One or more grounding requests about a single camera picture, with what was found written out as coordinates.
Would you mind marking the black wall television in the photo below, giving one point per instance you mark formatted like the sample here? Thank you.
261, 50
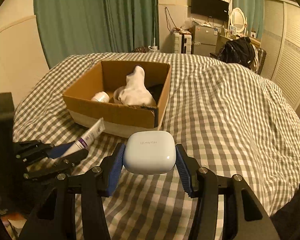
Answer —
217, 9

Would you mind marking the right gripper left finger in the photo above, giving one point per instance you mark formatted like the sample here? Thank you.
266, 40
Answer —
54, 216

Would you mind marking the white sock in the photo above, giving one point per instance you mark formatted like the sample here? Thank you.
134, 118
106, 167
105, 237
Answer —
134, 93

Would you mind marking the white cream tube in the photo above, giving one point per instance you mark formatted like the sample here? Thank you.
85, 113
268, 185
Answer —
87, 139

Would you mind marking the green curtain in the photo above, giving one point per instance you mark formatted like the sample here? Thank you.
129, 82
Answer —
75, 27
254, 12

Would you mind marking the gray checkered bed cover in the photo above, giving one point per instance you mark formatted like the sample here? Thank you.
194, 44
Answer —
225, 116

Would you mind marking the white louvered wardrobe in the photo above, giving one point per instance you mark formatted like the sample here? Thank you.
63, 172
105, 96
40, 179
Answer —
281, 41

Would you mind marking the silver mini fridge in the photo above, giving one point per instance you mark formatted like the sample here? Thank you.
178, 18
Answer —
204, 40

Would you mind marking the black backpack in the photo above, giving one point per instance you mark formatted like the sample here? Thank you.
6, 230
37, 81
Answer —
239, 51

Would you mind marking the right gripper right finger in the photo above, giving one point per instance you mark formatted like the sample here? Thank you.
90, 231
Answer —
244, 215

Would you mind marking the small white jar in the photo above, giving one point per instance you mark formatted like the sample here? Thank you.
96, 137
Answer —
102, 97

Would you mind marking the white earbuds case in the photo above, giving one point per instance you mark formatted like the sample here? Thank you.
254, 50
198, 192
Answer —
149, 153

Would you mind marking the round white mirror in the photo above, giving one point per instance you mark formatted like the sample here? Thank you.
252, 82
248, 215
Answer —
237, 20

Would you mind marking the cardboard box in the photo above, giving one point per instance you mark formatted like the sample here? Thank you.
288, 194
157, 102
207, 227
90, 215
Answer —
119, 120

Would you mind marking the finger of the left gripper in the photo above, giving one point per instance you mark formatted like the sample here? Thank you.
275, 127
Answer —
61, 166
30, 152

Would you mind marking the white suitcase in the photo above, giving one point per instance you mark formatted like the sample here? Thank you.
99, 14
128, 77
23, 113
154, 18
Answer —
182, 42

